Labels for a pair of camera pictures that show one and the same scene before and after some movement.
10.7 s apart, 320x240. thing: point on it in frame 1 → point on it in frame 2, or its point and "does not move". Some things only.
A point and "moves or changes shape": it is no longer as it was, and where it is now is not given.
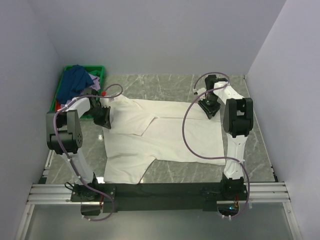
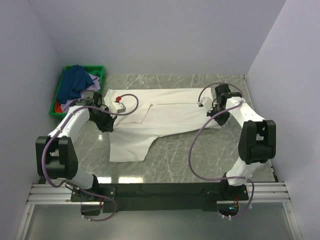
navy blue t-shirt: [73, 80] does not move
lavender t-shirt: [95, 86] does not move
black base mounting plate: [128, 196] does not move
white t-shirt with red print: [142, 131] moves or changes shape
